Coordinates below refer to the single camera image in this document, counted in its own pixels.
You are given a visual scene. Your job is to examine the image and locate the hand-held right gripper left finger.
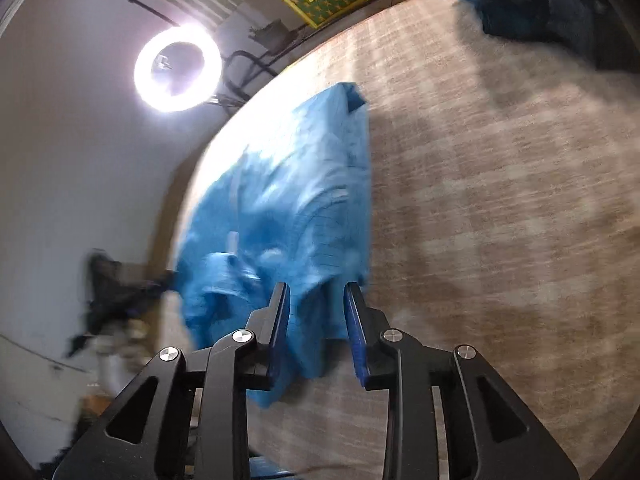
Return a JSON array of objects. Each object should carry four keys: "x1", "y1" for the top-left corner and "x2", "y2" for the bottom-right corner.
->
[{"x1": 52, "y1": 281, "x2": 291, "y2": 480}]

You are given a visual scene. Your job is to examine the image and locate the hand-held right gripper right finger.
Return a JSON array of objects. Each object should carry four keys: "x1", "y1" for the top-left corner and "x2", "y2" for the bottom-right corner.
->
[{"x1": 344, "y1": 282, "x2": 578, "y2": 480}]

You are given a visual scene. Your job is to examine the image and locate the light blue jacket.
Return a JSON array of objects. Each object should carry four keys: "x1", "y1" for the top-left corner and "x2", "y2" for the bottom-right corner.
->
[{"x1": 172, "y1": 81, "x2": 373, "y2": 408}]

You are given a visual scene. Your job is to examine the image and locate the dark blue clothes pile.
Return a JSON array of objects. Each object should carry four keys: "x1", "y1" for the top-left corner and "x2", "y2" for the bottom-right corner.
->
[{"x1": 445, "y1": 0, "x2": 621, "y2": 73}]

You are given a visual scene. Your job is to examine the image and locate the person's left hand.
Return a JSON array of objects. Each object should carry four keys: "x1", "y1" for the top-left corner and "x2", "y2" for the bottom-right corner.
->
[{"x1": 95, "y1": 320, "x2": 151, "y2": 396}]

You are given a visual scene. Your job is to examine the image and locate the beige checkered tablecloth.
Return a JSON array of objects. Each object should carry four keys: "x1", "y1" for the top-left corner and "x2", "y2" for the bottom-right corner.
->
[{"x1": 160, "y1": 0, "x2": 640, "y2": 480}]

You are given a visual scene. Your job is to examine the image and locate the small dark pot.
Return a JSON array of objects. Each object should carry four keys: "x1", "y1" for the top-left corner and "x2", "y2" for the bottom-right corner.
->
[{"x1": 250, "y1": 19, "x2": 288, "y2": 48}]

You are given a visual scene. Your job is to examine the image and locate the ring light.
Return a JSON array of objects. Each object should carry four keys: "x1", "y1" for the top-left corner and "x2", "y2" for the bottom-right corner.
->
[{"x1": 133, "y1": 24, "x2": 221, "y2": 113}]

